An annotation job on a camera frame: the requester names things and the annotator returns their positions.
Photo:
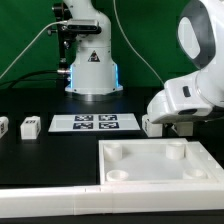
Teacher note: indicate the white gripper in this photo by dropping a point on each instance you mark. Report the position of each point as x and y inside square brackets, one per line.
[180, 101]

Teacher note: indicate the white square table top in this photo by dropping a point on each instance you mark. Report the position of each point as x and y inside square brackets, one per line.
[156, 161]

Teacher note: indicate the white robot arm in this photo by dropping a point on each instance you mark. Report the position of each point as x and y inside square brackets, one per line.
[200, 34]

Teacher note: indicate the white tag sheet base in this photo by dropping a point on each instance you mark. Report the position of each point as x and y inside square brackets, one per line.
[93, 122]

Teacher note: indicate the white L-shaped obstacle fence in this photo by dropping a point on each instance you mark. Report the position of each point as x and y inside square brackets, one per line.
[36, 202]

